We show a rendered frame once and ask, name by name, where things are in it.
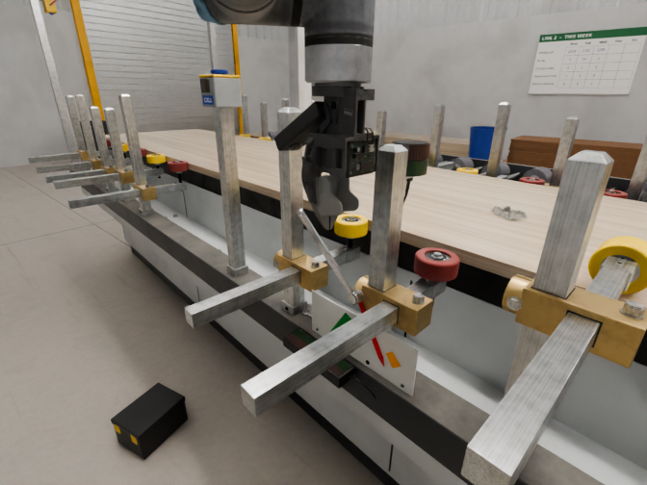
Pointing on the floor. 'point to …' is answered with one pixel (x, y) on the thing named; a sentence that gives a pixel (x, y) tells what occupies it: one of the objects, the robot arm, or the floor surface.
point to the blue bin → (480, 141)
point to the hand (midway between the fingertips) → (324, 220)
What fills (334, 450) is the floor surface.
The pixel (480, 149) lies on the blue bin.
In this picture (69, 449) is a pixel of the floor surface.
